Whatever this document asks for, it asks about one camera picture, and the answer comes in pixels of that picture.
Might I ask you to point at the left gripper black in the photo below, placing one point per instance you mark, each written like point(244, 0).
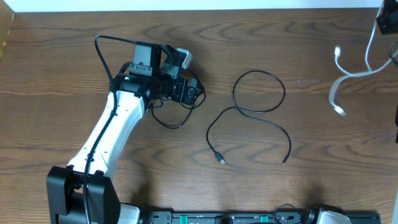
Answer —
point(189, 91)

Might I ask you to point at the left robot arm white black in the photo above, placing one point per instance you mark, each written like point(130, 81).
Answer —
point(83, 191)

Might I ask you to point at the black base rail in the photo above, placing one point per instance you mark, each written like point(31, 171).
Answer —
point(284, 214)

